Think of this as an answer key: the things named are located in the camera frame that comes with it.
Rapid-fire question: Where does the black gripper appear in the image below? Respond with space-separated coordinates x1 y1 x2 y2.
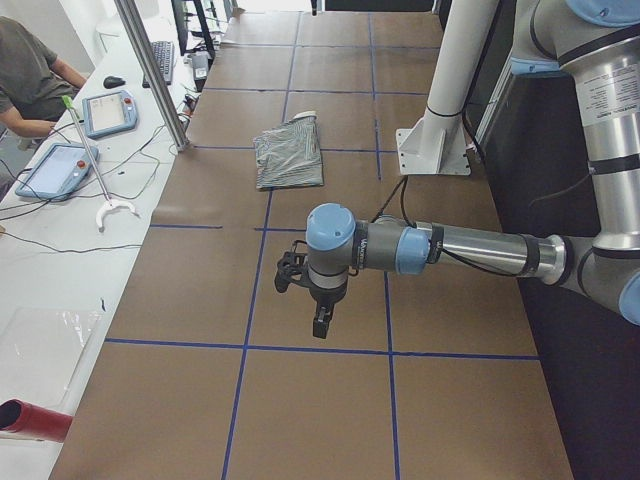
310 284 347 339

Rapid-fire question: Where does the navy white striped polo shirt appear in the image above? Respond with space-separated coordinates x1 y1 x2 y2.
253 110 324 190

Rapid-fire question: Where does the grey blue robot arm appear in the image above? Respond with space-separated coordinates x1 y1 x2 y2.
301 1 639 338

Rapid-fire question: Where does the brown paper table cover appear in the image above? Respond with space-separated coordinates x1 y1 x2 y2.
52 13 572 479

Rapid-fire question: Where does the far blue teach pendant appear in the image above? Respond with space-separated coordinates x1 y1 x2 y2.
82 90 138 139

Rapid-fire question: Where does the blue teach pendant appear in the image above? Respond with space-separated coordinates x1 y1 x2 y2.
82 90 138 139
15 143 93 201

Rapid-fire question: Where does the clear plastic bag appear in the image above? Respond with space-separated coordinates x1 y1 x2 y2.
1 308 102 409

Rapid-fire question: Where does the near blue teach pendant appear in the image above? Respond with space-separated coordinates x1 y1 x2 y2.
15 143 93 201

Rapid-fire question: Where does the black keyboard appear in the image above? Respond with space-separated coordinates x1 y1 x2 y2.
151 40 175 85

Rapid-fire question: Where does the black computer mouse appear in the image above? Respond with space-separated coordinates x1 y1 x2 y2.
103 75 126 89

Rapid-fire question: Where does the metal reacher grabber tool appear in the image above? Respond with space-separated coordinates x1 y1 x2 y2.
60 95 141 234

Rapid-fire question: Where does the red cylinder bottle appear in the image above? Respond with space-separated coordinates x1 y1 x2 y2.
1 399 73 443

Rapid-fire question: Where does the seated person grey shirt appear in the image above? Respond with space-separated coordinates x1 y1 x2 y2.
1 16 87 139

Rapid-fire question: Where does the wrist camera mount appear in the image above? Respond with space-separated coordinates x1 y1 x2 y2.
274 240 311 293

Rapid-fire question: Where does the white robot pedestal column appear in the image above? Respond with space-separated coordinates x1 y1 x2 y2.
396 0 499 176

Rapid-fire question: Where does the aluminium frame post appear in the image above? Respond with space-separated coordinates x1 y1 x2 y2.
114 0 189 152

